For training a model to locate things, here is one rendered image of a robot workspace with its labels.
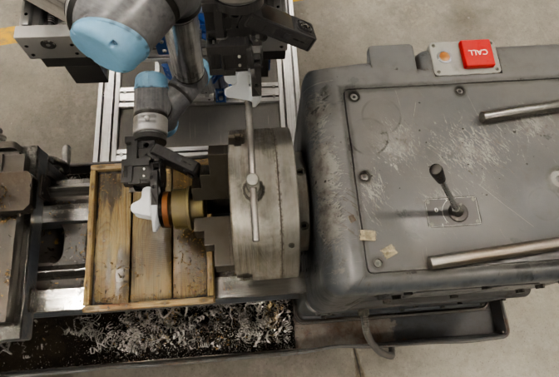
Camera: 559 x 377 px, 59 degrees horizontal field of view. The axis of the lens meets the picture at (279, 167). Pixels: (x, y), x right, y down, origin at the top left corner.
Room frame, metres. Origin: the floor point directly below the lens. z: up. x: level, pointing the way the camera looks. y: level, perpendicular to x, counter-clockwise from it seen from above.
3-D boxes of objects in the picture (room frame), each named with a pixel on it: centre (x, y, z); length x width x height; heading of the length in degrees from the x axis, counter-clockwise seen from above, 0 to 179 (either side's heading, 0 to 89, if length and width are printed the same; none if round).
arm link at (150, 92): (0.52, 0.30, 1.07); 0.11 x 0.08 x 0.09; 8
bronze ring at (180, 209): (0.26, 0.19, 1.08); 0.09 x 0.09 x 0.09; 9
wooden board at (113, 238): (0.25, 0.30, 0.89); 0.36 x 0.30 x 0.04; 9
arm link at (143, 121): (0.44, 0.29, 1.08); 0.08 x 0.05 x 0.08; 98
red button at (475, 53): (0.58, -0.37, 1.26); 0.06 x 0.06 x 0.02; 9
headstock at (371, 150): (0.37, -0.35, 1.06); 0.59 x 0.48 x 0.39; 99
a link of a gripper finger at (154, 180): (0.30, 0.26, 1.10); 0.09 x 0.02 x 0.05; 8
